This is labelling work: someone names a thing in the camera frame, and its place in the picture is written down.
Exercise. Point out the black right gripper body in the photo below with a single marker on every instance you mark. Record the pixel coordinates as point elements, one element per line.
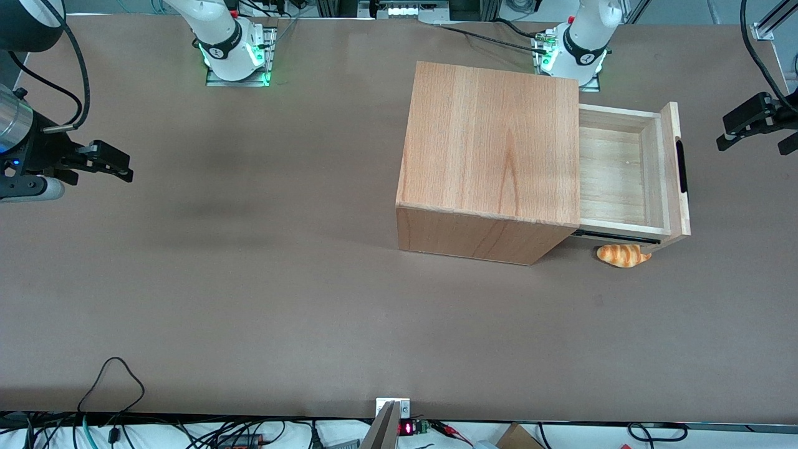
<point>38,151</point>

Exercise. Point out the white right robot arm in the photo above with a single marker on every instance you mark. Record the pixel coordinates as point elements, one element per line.
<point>218,34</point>

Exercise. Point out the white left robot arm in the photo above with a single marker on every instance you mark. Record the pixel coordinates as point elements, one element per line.
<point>583,37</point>

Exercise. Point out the wooden drawer cabinet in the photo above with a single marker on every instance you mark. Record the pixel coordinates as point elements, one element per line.
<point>492,143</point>

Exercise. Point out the toy bread roll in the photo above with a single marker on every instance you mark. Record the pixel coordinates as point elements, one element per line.
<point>620,255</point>

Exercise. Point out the brown cardboard piece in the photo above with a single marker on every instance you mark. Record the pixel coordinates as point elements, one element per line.
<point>520,438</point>

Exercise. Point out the red digit display module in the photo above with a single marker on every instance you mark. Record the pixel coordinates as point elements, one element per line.
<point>408,428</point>

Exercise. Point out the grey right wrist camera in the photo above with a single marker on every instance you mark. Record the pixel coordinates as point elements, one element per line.
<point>31,188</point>

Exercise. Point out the aluminium frame profile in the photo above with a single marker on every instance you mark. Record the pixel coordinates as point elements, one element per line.
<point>773,22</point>

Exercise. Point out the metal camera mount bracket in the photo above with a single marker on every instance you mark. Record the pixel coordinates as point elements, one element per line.
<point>386,424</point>

